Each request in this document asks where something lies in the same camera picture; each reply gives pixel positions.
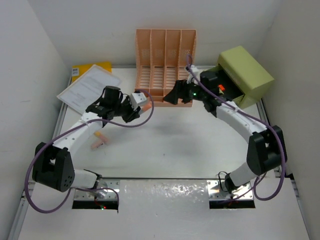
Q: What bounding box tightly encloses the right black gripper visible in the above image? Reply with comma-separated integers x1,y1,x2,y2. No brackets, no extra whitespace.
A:
163,78,207,105

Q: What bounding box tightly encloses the yellow capped pink highlighter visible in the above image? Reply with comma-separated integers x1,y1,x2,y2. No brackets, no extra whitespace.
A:
94,131,109,144

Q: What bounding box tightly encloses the green drawer cabinet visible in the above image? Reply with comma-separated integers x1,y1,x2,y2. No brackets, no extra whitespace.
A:
209,45,275,109

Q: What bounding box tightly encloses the orange black highlighter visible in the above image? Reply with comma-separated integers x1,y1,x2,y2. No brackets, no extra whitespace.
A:
218,84,226,95

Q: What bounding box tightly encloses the clear mesh document pouch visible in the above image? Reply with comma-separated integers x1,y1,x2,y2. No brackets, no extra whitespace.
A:
57,64,121,115

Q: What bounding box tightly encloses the yellow folder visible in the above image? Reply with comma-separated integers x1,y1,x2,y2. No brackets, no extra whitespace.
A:
71,61,112,83

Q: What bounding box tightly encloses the pink desktop file organizer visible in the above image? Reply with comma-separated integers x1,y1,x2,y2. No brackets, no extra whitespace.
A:
135,29,197,107

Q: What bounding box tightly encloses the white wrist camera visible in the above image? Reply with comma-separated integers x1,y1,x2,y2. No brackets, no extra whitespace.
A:
185,64,199,84
129,92,148,110

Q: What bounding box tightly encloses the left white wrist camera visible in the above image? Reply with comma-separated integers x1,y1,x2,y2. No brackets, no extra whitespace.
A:
129,92,148,110

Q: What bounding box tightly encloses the orange capped grey highlighter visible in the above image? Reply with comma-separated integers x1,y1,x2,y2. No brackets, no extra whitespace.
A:
138,102,152,115

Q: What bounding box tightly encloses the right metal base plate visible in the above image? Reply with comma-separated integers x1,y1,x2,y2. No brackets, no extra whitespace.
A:
207,179,254,201

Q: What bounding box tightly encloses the metal base plate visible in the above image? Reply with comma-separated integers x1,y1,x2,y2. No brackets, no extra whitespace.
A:
74,180,120,201
207,179,254,201

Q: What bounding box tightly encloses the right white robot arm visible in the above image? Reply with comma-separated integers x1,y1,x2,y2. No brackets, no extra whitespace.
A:
163,70,288,193

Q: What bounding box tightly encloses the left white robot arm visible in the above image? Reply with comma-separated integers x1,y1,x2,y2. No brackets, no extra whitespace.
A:
32,86,147,192

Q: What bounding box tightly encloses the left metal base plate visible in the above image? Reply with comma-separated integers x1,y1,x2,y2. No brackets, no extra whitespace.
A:
74,180,120,201

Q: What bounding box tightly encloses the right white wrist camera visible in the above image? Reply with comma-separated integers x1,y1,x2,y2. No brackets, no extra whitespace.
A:
185,64,199,84

